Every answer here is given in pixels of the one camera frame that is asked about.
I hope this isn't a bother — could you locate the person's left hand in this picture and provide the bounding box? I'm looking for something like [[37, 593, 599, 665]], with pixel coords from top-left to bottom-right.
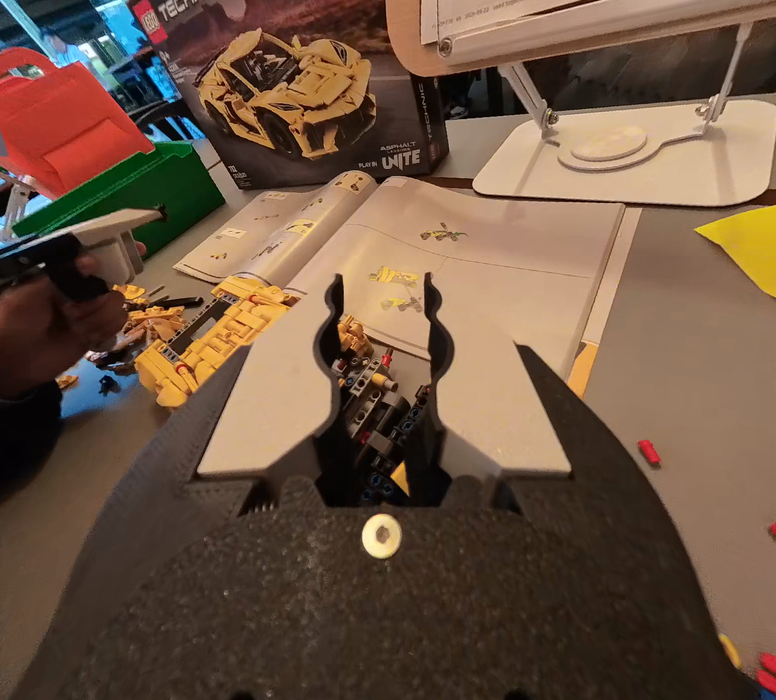
[[0, 242, 148, 398]]

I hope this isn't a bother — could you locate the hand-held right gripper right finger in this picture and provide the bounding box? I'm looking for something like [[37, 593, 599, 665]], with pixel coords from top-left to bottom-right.
[[405, 272, 572, 508]]

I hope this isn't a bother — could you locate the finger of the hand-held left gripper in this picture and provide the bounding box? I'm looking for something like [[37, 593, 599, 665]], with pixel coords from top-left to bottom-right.
[[33, 207, 167, 247]]

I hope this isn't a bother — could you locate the toy car set box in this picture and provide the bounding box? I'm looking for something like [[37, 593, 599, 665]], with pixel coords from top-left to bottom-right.
[[127, 0, 451, 191]]

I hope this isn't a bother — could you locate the yellow toy brick car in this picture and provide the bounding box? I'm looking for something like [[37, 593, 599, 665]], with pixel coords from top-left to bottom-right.
[[135, 275, 437, 507]]

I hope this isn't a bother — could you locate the green storage bin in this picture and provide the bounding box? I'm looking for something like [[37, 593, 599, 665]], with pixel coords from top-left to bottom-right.
[[12, 142, 226, 258]]

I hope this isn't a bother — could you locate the pile of small coloured pins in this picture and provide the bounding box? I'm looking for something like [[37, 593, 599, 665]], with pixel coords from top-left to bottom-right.
[[718, 633, 776, 695]]

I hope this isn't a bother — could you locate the pile of yellow brick parts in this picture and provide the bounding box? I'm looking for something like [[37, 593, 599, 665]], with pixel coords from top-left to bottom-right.
[[55, 281, 207, 398]]

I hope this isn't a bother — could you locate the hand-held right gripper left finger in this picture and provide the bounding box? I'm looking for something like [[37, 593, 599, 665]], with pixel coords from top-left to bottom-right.
[[198, 273, 352, 508]]

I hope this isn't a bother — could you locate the orange carry bag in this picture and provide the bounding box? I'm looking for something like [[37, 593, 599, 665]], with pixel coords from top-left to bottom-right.
[[0, 48, 155, 200]]

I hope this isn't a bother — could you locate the open instruction booklet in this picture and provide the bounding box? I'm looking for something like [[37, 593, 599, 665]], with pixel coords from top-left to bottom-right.
[[174, 171, 643, 398]]

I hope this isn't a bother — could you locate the grey desk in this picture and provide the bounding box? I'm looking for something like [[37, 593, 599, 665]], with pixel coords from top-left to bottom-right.
[[0, 112, 776, 700]]

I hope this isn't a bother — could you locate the white document stand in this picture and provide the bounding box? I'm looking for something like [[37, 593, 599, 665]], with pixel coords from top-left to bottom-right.
[[438, 0, 776, 208]]

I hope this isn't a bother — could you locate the yellow sticky note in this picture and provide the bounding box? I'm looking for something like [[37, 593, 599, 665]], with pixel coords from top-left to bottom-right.
[[694, 205, 776, 297]]

